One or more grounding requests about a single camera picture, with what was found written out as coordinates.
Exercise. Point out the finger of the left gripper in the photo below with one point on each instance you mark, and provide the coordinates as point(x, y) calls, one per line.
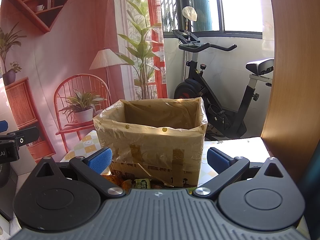
point(25, 136)

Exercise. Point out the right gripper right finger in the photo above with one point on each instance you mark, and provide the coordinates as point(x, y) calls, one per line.
point(229, 170)

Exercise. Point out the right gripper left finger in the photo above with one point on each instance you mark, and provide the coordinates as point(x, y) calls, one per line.
point(90, 168)

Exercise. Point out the orange snack bag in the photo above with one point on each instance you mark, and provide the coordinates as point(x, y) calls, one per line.
point(126, 185)

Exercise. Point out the small green snack packet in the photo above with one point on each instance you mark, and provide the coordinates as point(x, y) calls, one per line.
point(142, 184)

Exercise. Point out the black exercise bike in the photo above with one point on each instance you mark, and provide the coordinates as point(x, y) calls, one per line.
point(223, 122)

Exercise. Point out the cardboard box with plastic liner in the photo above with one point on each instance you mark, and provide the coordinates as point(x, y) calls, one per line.
point(159, 139)

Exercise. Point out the wooden headboard panel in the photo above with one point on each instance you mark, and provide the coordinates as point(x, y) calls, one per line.
point(291, 128)

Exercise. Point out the printed room backdrop cloth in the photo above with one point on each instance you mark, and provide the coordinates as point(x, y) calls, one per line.
point(63, 60)

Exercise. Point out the white cloth on pole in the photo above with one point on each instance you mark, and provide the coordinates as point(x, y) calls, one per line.
point(189, 13)

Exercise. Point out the window with black frame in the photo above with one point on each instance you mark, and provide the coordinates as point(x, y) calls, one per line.
point(215, 18)

